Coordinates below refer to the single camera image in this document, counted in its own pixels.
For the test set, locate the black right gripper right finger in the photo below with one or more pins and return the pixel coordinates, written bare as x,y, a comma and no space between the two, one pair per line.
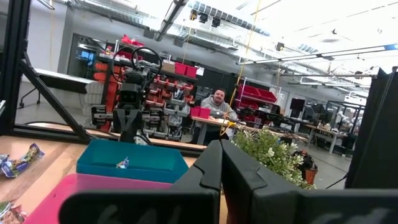
267,202

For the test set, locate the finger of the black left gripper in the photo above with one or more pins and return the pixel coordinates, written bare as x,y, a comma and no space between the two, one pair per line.
136,123
121,123

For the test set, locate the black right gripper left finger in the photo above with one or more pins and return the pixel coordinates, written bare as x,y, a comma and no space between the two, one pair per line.
174,205

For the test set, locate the blue and white granola bar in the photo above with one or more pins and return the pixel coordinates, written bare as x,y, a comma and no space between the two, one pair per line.
122,163

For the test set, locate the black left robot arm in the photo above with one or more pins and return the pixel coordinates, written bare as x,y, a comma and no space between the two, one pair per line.
136,76

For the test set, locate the blue and orange granola bar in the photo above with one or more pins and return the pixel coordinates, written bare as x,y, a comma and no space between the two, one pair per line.
25,160

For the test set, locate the green and red granola bar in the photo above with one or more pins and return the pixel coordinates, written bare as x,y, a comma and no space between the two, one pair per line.
9,214

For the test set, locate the green artificial plant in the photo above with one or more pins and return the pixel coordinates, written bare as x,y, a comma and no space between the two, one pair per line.
273,155

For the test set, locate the blue plastic tray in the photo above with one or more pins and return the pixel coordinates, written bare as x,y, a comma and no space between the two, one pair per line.
140,172

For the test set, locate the parts shelf with bins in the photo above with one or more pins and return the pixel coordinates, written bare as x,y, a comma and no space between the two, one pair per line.
174,93

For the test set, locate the orange and black machine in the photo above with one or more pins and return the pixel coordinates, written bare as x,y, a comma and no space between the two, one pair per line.
309,171

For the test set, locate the white table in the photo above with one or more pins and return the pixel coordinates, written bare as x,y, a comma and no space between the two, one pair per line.
62,79

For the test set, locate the red storage bin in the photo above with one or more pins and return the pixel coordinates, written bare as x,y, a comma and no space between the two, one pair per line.
205,113
195,112

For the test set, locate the pink plastic tray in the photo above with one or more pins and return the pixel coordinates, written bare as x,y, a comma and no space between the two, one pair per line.
93,186

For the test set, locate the wooden work table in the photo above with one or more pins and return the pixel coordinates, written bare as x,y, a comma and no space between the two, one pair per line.
248,126

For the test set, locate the person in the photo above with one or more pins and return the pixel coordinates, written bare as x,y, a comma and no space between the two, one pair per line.
217,107

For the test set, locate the red bin rack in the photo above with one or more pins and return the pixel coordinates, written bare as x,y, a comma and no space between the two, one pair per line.
256,93

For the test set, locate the ceiling light fixture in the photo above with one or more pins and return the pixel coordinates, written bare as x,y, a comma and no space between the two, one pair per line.
171,18

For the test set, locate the black upright panel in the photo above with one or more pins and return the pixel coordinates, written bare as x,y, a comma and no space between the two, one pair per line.
373,130

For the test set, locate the ceiling light strip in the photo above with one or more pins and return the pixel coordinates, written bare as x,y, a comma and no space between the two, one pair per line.
311,57

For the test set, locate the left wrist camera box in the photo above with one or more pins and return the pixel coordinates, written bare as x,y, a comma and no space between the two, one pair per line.
129,93

